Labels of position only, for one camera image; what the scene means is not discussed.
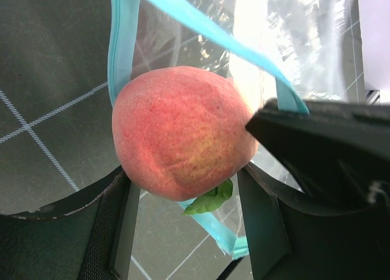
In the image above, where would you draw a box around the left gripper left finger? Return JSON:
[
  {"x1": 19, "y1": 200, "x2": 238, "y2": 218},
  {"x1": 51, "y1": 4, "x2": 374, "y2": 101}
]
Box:
[{"x1": 1, "y1": 167, "x2": 140, "y2": 279}]

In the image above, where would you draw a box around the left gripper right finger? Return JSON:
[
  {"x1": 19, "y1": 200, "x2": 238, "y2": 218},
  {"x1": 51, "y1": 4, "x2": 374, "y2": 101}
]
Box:
[{"x1": 238, "y1": 164, "x2": 389, "y2": 279}]

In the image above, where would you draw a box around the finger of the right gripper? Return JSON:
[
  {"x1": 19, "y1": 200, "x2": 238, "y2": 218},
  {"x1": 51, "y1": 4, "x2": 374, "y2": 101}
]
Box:
[{"x1": 246, "y1": 100, "x2": 389, "y2": 207}]

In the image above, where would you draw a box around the pink peach with leaf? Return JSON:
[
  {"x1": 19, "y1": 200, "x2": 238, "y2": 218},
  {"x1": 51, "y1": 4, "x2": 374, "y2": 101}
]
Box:
[{"x1": 112, "y1": 66, "x2": 258, "y2": 201}]

